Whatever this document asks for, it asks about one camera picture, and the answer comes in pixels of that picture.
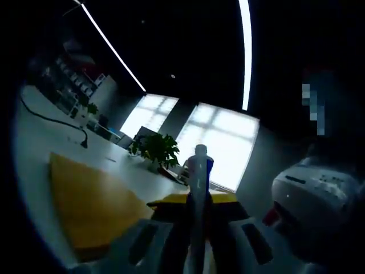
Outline shelf with white boxes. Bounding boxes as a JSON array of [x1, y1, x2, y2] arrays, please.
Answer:
[[36, 54, 115, 118]]

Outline small potted plant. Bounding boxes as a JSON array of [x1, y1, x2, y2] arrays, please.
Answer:
[[78, 96, 100, 127]]

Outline black cable with plug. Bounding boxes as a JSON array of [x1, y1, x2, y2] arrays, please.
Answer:
[[19, 96, 89, 149]]

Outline white low cabinet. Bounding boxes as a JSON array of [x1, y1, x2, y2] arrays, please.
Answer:
[[87, 121, 124, 144]]

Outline white toothpaste tube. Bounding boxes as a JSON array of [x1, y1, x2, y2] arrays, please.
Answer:
[[185, 154, 215, 274]]

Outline large potted plant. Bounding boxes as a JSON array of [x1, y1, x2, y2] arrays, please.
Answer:
[[128, 132, 181, 174]]

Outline small yellow wooden board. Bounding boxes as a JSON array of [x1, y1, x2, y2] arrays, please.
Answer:
[[50, 152, 155, 261]]

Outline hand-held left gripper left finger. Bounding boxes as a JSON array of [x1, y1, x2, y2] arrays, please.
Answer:
[[70, 193, 190, 274]]

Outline dark desktop monitor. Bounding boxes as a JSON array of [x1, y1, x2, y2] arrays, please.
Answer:
[[133, 125, 158, 143]]

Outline white table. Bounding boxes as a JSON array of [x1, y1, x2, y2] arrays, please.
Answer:
[[14, 84, 200, 271]]

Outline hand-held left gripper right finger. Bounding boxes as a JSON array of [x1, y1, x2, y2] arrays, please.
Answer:
[[205, 191, 312, 274]]

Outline long ceiling light strip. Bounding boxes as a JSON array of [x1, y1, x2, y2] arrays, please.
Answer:
[[238, 0, 253, 111], [80, 2, 147, 92]]

